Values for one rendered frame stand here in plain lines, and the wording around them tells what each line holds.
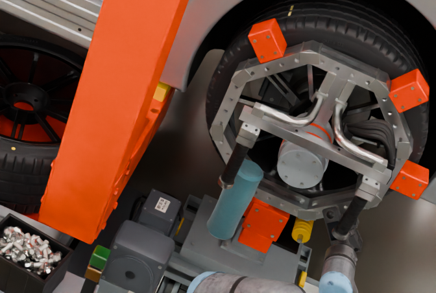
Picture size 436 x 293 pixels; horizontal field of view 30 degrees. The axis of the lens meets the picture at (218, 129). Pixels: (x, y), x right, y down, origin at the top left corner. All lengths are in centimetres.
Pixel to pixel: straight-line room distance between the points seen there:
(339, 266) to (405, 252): 132
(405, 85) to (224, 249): 94
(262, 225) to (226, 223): 17
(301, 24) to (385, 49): 24
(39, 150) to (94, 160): 47
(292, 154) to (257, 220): 40
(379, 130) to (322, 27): 33
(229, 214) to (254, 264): 47
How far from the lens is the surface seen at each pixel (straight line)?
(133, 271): 247
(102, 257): 203
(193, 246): 278
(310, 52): 220
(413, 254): 362
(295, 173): 223
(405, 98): 224
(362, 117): 254
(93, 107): 196
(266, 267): 283
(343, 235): 224
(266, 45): 221
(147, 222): 255
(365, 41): 226
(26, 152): 248
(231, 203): 236
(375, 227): 362
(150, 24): 180
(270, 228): 254
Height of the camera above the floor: 213
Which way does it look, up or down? 35 degrees down
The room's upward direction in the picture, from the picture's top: 24 degrees clockwise
